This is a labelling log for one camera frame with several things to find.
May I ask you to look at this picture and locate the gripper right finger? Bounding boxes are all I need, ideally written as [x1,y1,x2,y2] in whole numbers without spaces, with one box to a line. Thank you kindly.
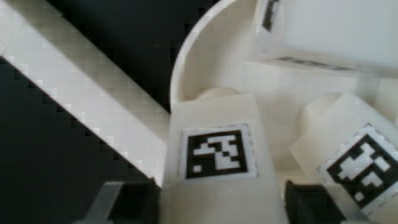
[285,180,347,224]

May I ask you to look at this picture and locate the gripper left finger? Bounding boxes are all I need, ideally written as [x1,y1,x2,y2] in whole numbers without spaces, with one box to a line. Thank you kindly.
[73,181,160,224]

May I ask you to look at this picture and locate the white stool leg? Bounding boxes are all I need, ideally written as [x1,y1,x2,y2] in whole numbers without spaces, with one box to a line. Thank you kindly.
[160,94,288,224]
[255,0,398,78]
[290,93,398,224]

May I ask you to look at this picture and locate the white round stool seat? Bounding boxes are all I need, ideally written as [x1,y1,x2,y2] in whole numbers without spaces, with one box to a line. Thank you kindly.
[171,0,398,171]

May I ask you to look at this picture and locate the white front fence bar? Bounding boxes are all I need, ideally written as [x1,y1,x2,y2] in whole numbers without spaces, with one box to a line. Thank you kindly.
[0,0,169,181]

